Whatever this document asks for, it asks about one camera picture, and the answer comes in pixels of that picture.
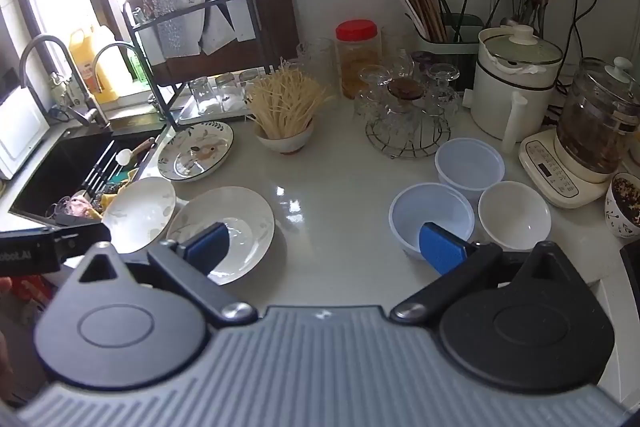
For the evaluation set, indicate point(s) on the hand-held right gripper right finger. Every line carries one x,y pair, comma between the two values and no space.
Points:
441,253

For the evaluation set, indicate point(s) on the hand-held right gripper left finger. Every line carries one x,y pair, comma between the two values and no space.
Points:
207,248

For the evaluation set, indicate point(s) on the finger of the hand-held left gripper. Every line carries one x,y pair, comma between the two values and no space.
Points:
82,234

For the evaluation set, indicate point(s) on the translucent plastic bowl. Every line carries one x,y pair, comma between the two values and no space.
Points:
430,209
470,164

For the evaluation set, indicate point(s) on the white leaf print plate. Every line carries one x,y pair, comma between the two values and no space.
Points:
247,227
137,213

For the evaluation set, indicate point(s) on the white ceramic bowl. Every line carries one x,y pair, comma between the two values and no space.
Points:
515,214

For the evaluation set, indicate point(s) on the floral rimmed plate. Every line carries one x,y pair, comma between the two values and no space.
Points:
195,152

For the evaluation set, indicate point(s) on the black kitchen sink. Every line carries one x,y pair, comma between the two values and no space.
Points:
55,177

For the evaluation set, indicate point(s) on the white appliance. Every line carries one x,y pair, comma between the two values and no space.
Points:
20,137

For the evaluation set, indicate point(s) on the steel drain tray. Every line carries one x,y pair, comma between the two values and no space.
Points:
187,113

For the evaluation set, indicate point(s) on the small drinking glass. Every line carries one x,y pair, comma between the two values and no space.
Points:
227,89
202,96
250,79

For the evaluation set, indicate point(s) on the cluster of glass cups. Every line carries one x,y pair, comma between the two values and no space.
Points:
400,97

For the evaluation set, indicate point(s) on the bundle of dried noodles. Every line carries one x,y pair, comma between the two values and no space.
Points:
282,99

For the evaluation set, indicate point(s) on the yellow plastic bottle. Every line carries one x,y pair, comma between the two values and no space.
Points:
95,62

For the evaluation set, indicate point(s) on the green bottle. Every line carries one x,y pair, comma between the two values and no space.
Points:
140,67

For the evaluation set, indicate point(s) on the white electric cooking pot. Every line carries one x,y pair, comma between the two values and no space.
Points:
515,92

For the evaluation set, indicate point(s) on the chrome faucet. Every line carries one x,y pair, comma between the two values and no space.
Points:
117,49

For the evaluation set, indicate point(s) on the tall grey faucet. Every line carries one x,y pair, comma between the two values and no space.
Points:
35,52

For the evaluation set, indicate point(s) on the patterned bowl with dark grains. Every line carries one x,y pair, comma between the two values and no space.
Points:
625,207

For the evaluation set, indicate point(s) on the black induction cooker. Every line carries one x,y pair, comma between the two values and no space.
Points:
632,264

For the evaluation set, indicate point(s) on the glass kettle with white knob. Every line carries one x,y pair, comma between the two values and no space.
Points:
595,122

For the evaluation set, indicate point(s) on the green chopstick holder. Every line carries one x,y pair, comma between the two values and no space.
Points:
450,49

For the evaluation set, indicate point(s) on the black metal knife rack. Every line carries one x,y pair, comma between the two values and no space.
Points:
131,32

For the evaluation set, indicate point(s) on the red lid plastic jar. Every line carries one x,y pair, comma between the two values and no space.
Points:
356,57

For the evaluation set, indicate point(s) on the glass tumbler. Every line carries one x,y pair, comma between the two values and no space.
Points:
316,62

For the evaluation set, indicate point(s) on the steel cleaver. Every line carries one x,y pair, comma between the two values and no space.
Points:
177,17

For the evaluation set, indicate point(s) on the bundle of black chopsticks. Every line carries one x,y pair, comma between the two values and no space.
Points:
462,14

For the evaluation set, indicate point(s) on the bundle of wooden chopsticks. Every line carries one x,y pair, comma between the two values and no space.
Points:
420,4

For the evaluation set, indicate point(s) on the dark wooden cutting board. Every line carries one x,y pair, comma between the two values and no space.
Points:
272,7

